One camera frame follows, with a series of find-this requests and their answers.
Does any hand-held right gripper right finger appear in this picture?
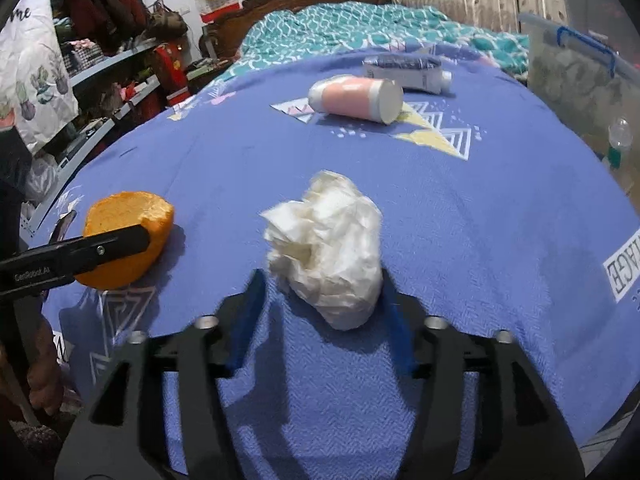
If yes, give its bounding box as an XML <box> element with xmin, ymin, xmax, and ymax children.
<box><xmin>380</xmin><ymin>270</ymin><xmax>586</xmax><ymax>480</ymax></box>

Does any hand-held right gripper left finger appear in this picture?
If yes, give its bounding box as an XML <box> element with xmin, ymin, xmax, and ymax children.
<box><xmin>54</xmin><ymin>268</ymin><xmax>268</xmax><ymax>480</ymax></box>

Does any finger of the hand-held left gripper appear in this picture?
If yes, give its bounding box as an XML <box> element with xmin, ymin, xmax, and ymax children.
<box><xmin>70</xmin><ymin>225</ymin><xmax>152</xmax><ymax>281</ymax></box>
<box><xmin>50</xmin><ymin>209</ymin><xmax>79</xmax><ymax>243</ymax></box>

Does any domed orange peel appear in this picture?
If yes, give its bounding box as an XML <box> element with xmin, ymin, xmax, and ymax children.
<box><xmin>75</xmin><ymin>191</ymin><xmax>176</xmax><ymax>291</ymax></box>

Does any white tissue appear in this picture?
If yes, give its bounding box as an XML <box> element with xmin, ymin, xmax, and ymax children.
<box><xmin>260</xmin><ymin>170</ymin><xmax>385</xmax><ymax>332</ymax></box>

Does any person's left hand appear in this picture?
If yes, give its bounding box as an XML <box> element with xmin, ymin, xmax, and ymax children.
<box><xmin>0</xmin><ymin>316</ymin><xmax>66</xmax><ymax>426</ymax></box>

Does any blue patterned blanket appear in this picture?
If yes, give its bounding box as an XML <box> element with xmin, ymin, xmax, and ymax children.
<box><xmin>40</xmin><ymin>42</ymin><xmax>640</xmax><ymax>480</ymax></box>

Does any white plant printed cloth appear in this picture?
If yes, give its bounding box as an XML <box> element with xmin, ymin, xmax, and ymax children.
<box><xmin>0</xmin><ymin>0</ymin><xmax>81</xmax><ymax>156</ymax></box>

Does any grey storage shelf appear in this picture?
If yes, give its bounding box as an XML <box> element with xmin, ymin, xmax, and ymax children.
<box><xmin>20</xmin><ymin>0</ymin><xmax>211</xmax><ymax>236</ymax></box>

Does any brown handbag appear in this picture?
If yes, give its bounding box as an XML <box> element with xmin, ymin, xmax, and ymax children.
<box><xmin>145</xmin><ymin>0</ymin><xmax>188</xmax><ymax>41</ymax></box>

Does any pink and white paper cup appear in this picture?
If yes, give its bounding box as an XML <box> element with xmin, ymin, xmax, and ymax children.
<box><xmin>307</xmin><ymin>75</ymin><xmax>405</xmax><ymax>126</ymax></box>

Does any clear plastic bottle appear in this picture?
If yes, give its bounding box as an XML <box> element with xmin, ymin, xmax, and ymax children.
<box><xmin>602</xmin><ymin>117</ymin><xmax>633</xmax><ymax>171</ymax></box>

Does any teal patterned blanket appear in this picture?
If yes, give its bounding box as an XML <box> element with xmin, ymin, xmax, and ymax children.
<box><xmin>215</xmin><ymin>1</ymin><xmax>531</xmax><ymax>83</ymax></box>

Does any clear storage bin blue handle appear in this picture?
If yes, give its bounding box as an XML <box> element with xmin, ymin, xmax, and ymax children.
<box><xmin>517</xmin><ymin>12</ymin><xmax>640</xmax><ymax>161</ymax></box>

